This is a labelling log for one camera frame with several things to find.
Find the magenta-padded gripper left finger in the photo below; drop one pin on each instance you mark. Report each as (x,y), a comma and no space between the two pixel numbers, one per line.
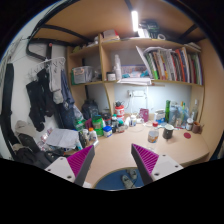
(80,161)

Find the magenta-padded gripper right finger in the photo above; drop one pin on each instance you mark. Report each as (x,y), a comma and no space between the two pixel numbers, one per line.
(148,160)

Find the clear red-capped water bottle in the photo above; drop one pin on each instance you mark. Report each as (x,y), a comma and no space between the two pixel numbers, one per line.
(153,136)

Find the grey slipper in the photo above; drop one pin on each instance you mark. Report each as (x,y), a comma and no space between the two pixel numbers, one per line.
(133,173)
(126,181)

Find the white bottle with orange cap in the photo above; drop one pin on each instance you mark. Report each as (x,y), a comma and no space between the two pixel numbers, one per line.
(92,135)

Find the white paper sheet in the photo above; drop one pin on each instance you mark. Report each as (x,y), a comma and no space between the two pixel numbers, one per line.
(62,137)

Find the black mug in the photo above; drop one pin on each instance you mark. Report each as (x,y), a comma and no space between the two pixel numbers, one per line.
(167,132)

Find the white tub with blue lid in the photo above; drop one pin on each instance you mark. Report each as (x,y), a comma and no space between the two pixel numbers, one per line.
(107,131)

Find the white bottle with blue label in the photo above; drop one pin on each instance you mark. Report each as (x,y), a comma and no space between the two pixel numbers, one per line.
(133,121)

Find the green container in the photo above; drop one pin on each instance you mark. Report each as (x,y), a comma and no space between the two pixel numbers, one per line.
(97,122)

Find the dark bottle with red label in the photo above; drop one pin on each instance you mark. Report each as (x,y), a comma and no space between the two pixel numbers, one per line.
(120,126)

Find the blue and white carton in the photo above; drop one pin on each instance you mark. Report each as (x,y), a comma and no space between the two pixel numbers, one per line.
(160,116)

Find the pink box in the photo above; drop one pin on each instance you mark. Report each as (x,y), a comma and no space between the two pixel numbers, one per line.
(144,114)

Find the flat round red coaster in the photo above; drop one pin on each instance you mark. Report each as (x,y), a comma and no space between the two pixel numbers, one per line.
(187,135)

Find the green glass bottle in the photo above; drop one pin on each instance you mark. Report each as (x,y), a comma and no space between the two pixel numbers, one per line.
(167,110)

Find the black bag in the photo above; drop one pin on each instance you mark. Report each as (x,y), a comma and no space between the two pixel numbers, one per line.
(28,146)

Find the small jar with white lid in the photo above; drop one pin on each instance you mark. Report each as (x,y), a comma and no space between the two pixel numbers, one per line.
(189,124)

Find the red and white canister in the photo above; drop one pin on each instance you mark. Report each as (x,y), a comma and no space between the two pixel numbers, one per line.
(119,111)

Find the clear bottle with gold cap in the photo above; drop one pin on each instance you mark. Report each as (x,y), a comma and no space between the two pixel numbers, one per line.
(183,115)

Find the blue denim hanging garment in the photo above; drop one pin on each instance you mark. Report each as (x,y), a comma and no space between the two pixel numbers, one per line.
(67,100)

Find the black hanging garment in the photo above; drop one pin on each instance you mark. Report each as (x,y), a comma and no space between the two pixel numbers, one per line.
(38,100)

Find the white desk lamp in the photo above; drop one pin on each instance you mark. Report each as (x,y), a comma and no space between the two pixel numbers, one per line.
(156,84)

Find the grey hanging garment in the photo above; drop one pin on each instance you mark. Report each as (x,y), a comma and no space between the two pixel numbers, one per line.
(56,80)

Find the white tube ceiling light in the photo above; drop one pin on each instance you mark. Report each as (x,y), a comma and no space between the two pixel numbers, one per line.
(134,20)

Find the white wall power strip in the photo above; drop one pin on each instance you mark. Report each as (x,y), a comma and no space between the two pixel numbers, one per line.
(137,93)

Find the black metal frame bar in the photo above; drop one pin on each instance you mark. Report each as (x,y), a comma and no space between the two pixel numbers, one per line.
(66,30)

